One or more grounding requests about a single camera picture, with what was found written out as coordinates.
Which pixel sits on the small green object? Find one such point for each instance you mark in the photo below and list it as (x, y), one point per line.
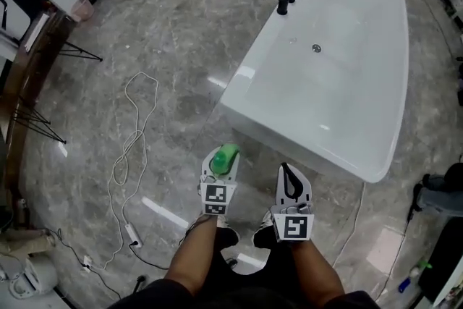
(221, 161)

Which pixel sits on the white bathtub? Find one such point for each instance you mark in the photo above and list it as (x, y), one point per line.
(325, 90)

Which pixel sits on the small blue object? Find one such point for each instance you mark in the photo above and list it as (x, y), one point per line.
(404, 286)

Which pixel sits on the beige cardboard tube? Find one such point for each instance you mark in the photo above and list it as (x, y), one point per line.
(25, 242)

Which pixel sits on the small white wall adapter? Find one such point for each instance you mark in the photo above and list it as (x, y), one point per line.
(87, 262)

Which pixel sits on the person's left shoe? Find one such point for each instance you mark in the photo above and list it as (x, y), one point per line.
(224, 222)

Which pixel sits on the pink wastebasket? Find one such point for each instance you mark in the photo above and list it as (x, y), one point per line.
(82, 8)

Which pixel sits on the white power strip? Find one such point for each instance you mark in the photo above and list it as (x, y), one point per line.
(133, 235)

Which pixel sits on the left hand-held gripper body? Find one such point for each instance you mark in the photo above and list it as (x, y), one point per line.
(217, 193)

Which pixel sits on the green-capped white bottle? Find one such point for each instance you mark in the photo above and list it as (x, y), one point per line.
(421, 269)

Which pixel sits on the white papers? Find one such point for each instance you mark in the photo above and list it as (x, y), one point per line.
(36, 32)

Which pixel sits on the person's black clothing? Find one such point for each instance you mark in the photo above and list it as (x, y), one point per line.
(246, 295)

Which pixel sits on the person's right forearm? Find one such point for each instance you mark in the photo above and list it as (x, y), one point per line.
(314, 271)

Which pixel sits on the metal bathtub drain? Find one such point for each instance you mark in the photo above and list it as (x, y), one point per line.
(316, 47)

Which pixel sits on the white rounded appliance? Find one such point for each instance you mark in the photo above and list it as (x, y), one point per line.
(32, 278)

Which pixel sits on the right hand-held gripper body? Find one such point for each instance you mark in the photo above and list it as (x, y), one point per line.
(294, 226)

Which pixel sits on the person's left forearm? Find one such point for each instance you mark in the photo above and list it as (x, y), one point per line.
(195, 257)

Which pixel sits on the dark wooden hairpin-leg table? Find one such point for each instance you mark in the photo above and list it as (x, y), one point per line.
(32, 83)

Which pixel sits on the person's shoe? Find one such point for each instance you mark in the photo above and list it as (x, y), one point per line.
(267, 220)
(224, 222)

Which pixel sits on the person's right shoe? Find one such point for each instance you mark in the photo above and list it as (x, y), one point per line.
(267, 220)

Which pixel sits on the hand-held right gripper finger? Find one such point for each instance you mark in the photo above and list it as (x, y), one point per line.
(297, 188)
(285, 184)

